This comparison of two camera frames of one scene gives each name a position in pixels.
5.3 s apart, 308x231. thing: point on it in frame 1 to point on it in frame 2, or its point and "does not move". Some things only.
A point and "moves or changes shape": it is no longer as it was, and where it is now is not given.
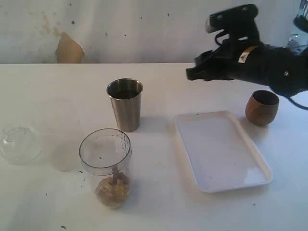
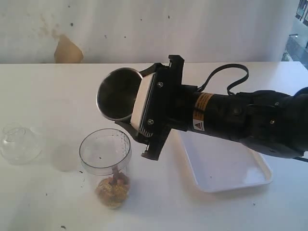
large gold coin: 110,194 does not move
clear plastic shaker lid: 19,144 does not move
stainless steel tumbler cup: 125,94 moves or changes shape
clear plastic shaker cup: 106,154 does not move
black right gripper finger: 194,73 to 151,69
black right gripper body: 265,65 to 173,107
